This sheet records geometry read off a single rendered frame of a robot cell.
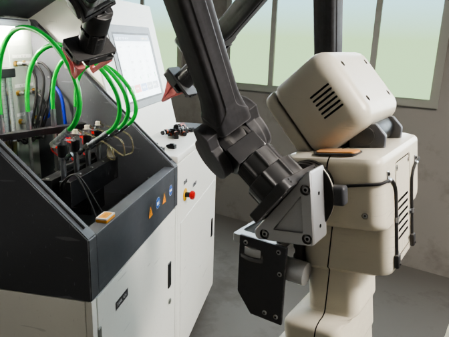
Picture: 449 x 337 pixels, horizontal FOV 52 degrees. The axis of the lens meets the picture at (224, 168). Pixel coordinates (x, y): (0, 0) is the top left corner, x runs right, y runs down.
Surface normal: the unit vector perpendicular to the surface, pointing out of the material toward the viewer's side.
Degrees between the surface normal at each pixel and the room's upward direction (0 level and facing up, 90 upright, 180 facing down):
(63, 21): 90
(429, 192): 90
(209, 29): 105
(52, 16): 90
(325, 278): 90
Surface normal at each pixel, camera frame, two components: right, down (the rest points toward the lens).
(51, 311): -0.19, 0.26
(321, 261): -0.55, 0.21
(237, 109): 0.60, 0.47
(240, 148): 0.05, -0.38
